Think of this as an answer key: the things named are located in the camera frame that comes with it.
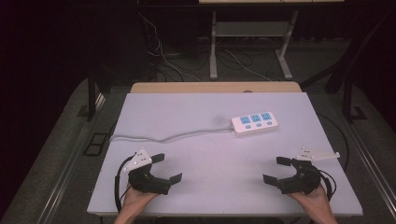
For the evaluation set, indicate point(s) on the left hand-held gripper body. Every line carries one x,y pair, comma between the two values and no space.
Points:
146,182

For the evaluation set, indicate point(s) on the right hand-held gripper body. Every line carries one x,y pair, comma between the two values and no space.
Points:
306,180

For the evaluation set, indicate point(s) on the person's left hand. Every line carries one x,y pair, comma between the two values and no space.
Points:
135,200

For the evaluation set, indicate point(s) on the person's right hand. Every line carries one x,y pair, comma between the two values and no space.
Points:
317,202

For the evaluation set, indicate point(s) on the white power strip blue sockets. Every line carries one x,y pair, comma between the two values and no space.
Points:
254,123

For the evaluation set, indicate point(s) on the black metal stand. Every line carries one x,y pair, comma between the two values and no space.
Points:
348,93
91,99

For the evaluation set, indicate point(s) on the grey metal stand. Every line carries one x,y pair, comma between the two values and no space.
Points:
249,29

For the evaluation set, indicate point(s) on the aluminium floor rail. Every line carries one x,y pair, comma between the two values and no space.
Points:
372,165
67,165

